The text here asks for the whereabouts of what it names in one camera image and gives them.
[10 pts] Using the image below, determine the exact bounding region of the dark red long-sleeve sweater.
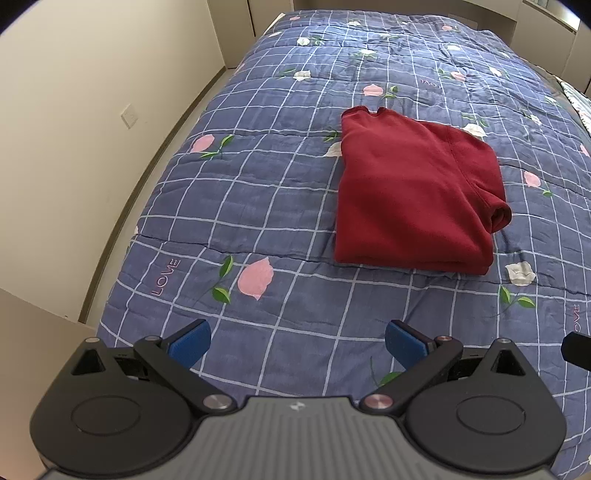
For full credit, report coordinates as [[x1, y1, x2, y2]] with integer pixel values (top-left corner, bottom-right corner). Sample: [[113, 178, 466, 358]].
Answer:
[[334, 106, 512, 275]]

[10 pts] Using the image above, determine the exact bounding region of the light blue striped cloth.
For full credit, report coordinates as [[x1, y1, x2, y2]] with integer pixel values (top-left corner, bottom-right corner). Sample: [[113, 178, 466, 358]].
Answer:
[[557, 78, 591, 135]]

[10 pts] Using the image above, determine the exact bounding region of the beige window bench cabinet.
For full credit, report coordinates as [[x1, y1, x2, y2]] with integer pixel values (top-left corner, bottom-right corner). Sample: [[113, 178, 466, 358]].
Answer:
[[472, 1, 590, 88]]

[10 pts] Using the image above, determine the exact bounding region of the beige left wardrobe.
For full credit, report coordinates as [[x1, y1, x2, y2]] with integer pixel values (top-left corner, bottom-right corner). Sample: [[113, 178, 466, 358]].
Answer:
[[207, 0, 294, 69]]

